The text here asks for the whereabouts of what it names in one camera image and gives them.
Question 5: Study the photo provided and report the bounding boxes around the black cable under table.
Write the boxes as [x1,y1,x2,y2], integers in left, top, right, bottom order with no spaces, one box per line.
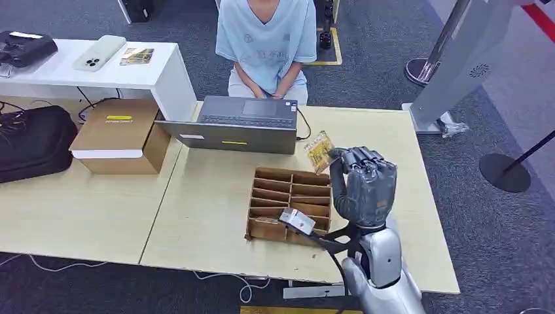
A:
[76,86,123,124]

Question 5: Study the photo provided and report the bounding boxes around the grey open laptop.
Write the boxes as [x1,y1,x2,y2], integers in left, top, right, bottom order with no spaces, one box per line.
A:
[154,95,300,156]

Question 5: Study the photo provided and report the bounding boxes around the black box case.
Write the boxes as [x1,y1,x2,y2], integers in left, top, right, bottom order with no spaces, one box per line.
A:
[117,0,155,25]

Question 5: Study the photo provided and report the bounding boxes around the chrome stanchion post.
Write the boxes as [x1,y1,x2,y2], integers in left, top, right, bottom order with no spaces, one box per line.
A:
[404,0,472,88]

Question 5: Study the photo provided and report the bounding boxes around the white floor cable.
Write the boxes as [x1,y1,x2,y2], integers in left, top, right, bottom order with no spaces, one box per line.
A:
[0,253,272,305]

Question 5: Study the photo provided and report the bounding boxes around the black laptop power cable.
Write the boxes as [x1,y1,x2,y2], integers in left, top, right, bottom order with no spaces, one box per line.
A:
[296,107,313,142]

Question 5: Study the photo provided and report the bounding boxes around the wooden divided card box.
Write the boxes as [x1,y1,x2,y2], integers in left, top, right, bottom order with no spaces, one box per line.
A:
[245,166,333,248]

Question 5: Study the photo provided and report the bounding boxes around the black coiled cables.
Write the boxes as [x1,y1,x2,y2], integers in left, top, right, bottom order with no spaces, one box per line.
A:
[0,100,27,145]

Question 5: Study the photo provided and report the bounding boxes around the white smartphone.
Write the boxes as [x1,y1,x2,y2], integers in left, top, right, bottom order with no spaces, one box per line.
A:
[71,35,128,73]

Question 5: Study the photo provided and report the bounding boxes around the black pouch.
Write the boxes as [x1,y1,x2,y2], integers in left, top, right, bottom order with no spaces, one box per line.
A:
[0,30,60,69]

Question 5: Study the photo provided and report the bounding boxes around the person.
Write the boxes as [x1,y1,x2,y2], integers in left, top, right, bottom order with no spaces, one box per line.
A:
[215,0,318,106]

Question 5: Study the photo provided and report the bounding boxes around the black soft bag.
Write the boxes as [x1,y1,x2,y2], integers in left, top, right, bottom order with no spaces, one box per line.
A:
[0,105,79,184]

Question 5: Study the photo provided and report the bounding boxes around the grey white kiosk stand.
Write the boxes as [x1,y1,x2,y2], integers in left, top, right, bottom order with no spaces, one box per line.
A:
[401,0,518,135]

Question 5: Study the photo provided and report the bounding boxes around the yellow floor tape strip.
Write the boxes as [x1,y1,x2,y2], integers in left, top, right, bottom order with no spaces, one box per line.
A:
[240,306,363,314]

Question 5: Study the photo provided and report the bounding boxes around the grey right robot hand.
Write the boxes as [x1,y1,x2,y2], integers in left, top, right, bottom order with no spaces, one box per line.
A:
[328,146,398,229]

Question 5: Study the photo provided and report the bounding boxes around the yellow printed card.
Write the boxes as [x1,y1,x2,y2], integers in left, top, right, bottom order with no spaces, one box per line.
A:
[303,130,336,175]

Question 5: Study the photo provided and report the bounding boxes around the white side table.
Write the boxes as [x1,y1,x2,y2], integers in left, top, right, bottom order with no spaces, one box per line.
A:
[0,38,198,124]

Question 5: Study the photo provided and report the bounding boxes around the brown cardboard box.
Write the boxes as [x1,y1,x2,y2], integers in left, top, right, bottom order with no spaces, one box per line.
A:
[69,98,173,175]

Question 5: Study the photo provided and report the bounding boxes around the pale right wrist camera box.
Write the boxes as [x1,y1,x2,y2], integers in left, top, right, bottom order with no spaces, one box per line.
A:
[278,207,317,237]

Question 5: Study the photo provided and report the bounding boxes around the black stanchion post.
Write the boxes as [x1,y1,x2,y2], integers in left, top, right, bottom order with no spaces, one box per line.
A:
[478,129,555,194]

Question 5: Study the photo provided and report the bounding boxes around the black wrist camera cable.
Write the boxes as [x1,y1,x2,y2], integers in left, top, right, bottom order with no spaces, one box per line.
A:
[318,241,349,314]

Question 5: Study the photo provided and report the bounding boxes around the crumpled clear plastic wrap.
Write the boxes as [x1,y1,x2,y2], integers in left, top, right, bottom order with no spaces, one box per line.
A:
[435,111,471,139]

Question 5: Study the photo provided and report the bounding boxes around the red barrier belt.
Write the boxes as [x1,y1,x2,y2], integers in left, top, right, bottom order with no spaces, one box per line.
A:
[521,3,555,44]

